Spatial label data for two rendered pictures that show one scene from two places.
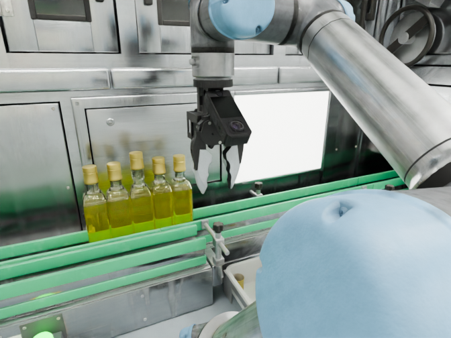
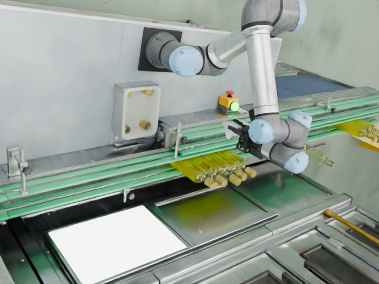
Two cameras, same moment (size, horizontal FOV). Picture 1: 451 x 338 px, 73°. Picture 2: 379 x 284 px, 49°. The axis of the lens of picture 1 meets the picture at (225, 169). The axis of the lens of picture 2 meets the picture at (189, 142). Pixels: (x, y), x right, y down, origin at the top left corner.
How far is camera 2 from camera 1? 1.51 m
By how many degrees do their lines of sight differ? 69
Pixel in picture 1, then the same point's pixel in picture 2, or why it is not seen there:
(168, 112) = (224, 225)
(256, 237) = (131, 154)
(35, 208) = (248, 181)
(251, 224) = (137, 161)
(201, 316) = (164, 111)
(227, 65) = not seen: hidden behind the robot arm
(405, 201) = (300, 15)
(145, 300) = (198, 118)
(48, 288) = not seen: hidden behind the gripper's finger
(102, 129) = (252, 208)
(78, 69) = (285, 226)
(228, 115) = not seen: hidden behind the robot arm
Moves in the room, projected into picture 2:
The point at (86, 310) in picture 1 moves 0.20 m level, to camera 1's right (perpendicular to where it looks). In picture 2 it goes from (223, 116) to (195, 105)
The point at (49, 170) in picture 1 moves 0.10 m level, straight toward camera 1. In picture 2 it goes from (256, 194) to (258, 177)
